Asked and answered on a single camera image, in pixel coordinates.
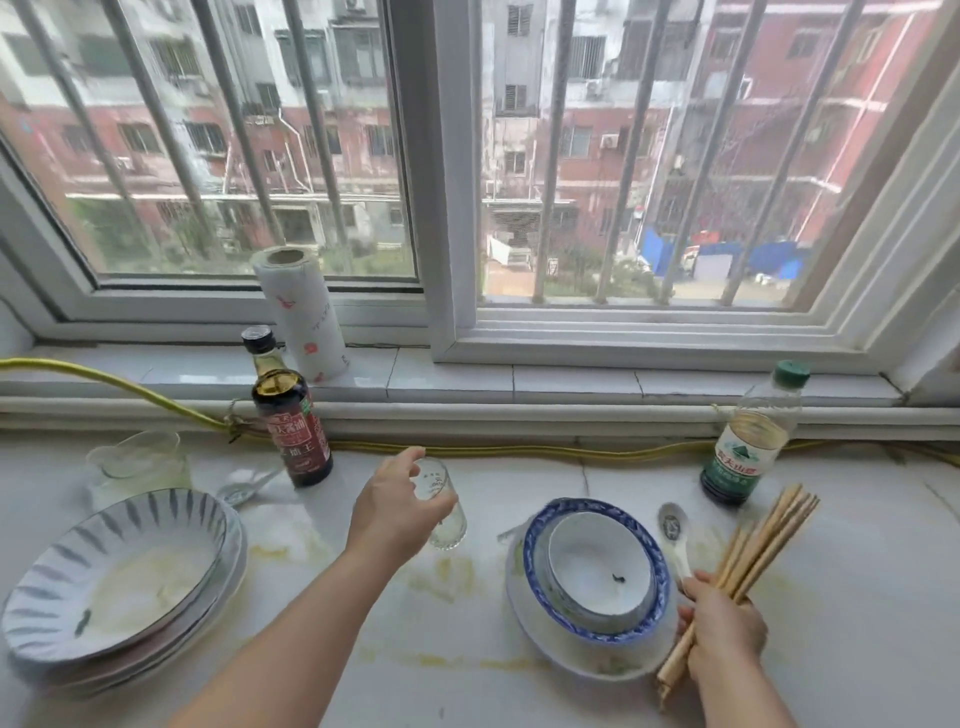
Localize white round soup spoon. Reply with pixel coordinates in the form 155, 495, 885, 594
657, 502, 695, 594

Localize small white bowl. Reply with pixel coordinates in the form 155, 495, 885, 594
545, 512, 655, 618

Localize blue patterned bowl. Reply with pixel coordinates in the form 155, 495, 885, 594
522, 498, 673, 646

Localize clear drinking glass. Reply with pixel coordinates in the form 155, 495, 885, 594
412, 457, 468, 553

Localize green tinted glass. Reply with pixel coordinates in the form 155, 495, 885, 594
86, 429, 193, 511

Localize person's left forearm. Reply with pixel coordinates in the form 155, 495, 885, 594
168, 539, 399, 728

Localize person's right hand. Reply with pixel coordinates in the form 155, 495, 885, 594
677, 569, 770, 688

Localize paper towel roll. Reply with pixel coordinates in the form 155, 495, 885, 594
249, 245, 352, 384

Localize bundle of wooden chopsticks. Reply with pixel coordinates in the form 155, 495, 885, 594
658, 485, 810, 710
658, 487, 815, 710
658, 524, 751, 710

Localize white window frame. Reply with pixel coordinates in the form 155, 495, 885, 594
0, 0, 960, 410

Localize floral rose plate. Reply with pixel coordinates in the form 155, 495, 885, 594
7, 517, 250, 703

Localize red brick apartment building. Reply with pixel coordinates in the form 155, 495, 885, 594
0, 0, 946, 309

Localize clear bottle green cap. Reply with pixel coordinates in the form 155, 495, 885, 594
699, 359, 811, 508

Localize grey window security bars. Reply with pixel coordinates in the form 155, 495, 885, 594
0, 0, 871, 309

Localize long yellow gas hose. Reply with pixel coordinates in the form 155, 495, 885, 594
0, 357, 960, 472

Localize long white horizontal pipe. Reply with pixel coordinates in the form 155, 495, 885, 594
0, 393, 960, 445

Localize wooden chopstick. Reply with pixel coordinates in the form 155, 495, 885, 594
658, 483, 804, 710
658, 491, 815, 710
658, 494, 819, 710
658, 498, 821, 710
658, 523, 759, 710

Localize white plate green leaves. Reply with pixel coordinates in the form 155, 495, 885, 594
506, 498, 680, 682

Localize blue striped bowl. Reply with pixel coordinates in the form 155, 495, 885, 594
0, 487, 230, 665

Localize blue patterned ceramic spoon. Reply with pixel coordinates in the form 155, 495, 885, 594
217, 468, 285, 508

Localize dark soy sauce bottle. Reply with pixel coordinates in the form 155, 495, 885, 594
241, 324, 335, 489

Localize person's left hand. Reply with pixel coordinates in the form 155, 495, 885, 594
344, 447, 459, 575

